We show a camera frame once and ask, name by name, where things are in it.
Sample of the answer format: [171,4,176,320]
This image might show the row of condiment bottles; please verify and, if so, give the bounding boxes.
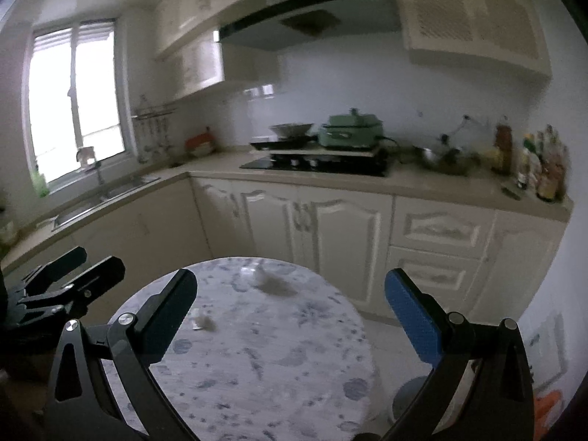
[517,124,571,203]

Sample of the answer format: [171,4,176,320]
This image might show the cream lattice wall cabinet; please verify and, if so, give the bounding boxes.
[390,0,552,80]

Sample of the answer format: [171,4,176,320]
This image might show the black gas stove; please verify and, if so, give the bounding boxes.
[240,147,398,178]

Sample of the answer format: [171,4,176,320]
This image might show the black power cable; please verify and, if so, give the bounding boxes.
[379,135,417,164]

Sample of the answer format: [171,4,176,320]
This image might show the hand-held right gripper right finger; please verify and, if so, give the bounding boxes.
[383,267,536,441]

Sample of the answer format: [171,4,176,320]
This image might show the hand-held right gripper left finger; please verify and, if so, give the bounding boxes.
[43,268,199,441]

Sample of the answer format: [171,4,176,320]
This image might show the white wide bowl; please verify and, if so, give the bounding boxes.
[269,122,316,140]

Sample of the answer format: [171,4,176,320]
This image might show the metal utensil rack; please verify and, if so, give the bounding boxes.
[132,96,178,121]

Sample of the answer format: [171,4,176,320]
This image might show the green electric cooking pot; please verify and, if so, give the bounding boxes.
[318,108,386,149]

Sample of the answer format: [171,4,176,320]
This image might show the cream narrow base cabinet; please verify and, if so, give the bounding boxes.
[478,211,569,332]

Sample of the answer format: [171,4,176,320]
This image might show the white printed bag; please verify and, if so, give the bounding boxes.
[526,315,569,380]

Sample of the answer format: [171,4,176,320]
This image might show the cream upper cabinet row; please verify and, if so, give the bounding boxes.
[154,0,401,58]

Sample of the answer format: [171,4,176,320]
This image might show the stainless steel sink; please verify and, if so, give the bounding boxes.
[51,175,161,233]

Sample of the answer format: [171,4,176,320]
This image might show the green plastic bottle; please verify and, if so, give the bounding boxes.
[31,168,51,198]

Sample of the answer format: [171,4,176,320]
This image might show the black induction cooker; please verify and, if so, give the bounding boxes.
[249,135,320,150]

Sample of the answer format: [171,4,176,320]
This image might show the grey wrapper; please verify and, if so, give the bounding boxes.
[254,268,298,298]

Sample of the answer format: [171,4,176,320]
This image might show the cream sink base cabinet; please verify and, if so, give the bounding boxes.
[0,177,218,331]

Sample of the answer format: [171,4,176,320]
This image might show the cream stove base cabinet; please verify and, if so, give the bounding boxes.
[190,177,396,319]

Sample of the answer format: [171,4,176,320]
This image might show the wooden board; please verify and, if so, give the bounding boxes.
[269,144,382,157]

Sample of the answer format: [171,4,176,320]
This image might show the grey round waste bin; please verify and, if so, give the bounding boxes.
[390,374,435,431]

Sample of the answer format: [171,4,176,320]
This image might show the metal sink faucet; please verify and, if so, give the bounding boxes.
[76,146,107,187]

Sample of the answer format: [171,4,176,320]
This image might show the red and white container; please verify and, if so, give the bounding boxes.
[185,128,215,157]

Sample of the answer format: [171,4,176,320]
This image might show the kitchen window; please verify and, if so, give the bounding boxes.
[21,18,134,185]

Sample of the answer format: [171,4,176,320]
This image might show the black range hood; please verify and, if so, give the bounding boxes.
[218,0,401,52]

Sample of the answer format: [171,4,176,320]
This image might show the cream lattice corner cabinet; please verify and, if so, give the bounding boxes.
[172,32,281,102]

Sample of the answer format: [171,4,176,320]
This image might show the metal wok with lid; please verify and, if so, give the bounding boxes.
[413,117,481,176]

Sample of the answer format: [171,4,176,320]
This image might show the dark sauce bottle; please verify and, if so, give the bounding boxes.
[494,117,514,176]

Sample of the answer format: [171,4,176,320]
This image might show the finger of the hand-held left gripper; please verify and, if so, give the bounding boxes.
[20,245,88,298]
[23,256,126,314]

